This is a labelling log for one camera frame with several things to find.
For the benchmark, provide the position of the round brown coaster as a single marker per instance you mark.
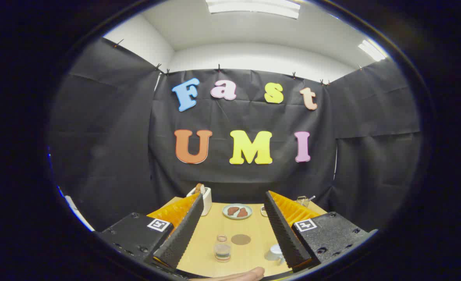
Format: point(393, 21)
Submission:
point(241, 239)

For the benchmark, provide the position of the clear plastic juice bottle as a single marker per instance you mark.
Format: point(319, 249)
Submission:
point(222, 251)

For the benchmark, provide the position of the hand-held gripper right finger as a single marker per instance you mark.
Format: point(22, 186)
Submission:
point(287, 238)

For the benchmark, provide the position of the white toaster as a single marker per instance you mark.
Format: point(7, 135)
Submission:
point(207, 203)

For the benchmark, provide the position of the white cup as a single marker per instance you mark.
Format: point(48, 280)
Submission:
point(273, 253)

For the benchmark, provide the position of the bread slice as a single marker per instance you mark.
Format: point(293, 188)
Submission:
point(199, 189)

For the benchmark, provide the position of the wooden table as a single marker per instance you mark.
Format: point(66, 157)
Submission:
point(215, 228)

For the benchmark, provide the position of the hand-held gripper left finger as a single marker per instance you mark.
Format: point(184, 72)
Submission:
point(183, 238)

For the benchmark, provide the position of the pale green plate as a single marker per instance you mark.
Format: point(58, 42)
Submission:
point(226, 212)

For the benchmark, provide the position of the brown meat piece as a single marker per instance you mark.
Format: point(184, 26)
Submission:
point(233, 211)
point(242, 213)

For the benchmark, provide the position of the white divided grain tray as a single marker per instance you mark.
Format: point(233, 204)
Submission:
point(263, 211)

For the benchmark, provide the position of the small ceiling light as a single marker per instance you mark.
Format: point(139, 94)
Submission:
point(372, 50)

